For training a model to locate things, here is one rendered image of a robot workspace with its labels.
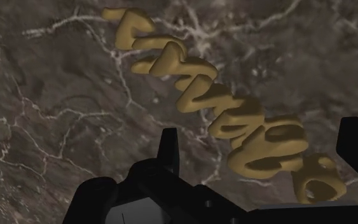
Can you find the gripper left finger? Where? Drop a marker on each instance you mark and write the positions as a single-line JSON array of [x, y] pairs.
[[154, 192]]

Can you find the yellow lettering ornament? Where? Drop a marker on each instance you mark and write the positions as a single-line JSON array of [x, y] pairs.
[[194, 68]]

